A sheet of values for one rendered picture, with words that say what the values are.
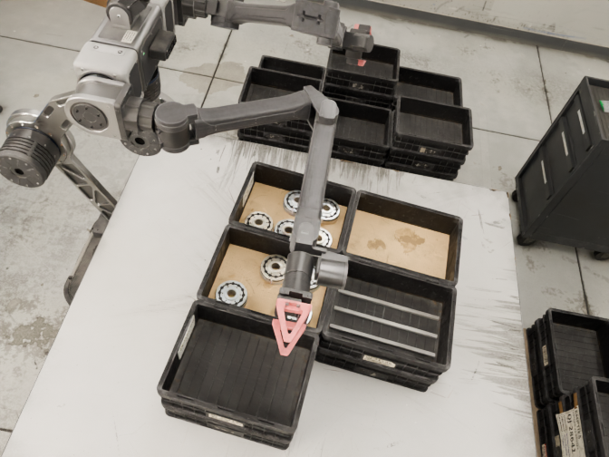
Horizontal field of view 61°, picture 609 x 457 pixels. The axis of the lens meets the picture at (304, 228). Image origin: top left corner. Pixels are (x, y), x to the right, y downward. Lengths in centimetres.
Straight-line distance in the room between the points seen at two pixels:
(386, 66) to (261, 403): 221
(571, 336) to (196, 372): 179
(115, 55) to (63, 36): 278
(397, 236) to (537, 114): 240
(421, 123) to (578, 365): 141
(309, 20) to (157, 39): 41
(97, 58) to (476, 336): 152
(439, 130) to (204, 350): 183
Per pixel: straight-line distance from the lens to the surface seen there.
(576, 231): 318
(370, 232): 195
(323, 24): 146
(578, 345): 277
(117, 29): 152
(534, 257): 329
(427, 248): 198
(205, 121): 131
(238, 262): 181
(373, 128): 299
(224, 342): 168
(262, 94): 290
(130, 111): 134
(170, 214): 210
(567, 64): 483
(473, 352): 199
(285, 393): 164
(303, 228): 109
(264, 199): 198
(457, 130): 299
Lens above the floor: 238
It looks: 54 degrees down
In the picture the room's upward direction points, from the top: 12 degrees clockwise
